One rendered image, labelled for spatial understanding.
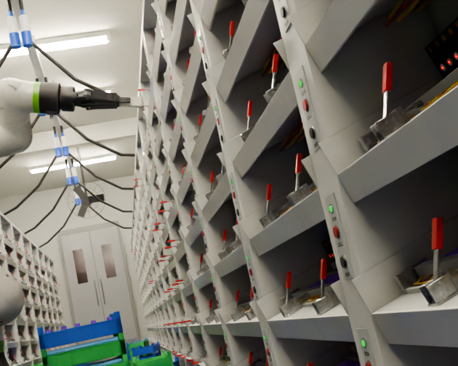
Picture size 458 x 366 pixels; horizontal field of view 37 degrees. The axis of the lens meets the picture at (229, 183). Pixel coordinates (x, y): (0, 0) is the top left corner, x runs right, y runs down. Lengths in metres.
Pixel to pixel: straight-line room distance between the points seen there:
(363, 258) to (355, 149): 0.15
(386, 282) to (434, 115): 0.33
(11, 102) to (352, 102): 1.28
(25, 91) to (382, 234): 1.35
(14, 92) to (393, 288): 1.39
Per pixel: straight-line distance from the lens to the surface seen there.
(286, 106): 1.17
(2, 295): 1.79
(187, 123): 2.40
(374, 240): 0.96
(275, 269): 1.64
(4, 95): 2.08
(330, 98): 0.99
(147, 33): 3.28
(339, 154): 0.96
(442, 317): 0.76
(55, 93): 2.07
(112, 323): 2.66
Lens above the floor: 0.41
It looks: 10 degrees up
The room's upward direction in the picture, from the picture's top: 12 degrees counter-clockwise
